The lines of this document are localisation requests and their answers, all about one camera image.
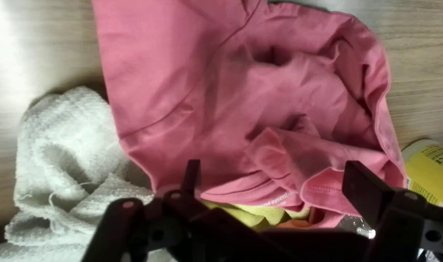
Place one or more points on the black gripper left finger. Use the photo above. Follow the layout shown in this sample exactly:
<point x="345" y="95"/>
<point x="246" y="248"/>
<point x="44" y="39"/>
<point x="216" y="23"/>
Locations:
<point x="191" y="177"/>

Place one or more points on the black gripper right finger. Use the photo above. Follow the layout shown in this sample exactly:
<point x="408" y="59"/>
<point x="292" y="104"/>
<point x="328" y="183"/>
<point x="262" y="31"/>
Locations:
<point x="372" y="194"/>

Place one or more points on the pink shirt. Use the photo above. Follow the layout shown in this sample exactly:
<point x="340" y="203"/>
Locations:
<point x="230" y="97"/>

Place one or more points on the yellow printed packet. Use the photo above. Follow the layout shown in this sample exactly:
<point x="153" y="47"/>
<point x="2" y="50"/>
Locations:
<point x="430" y="170"/>

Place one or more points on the yellow cloth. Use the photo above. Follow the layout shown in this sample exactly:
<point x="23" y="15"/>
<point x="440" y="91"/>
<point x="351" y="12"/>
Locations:
<point x="260" y="216"/>

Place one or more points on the white knitted towel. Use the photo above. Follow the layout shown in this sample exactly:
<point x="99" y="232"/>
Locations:
<point x="66" y="161"/>

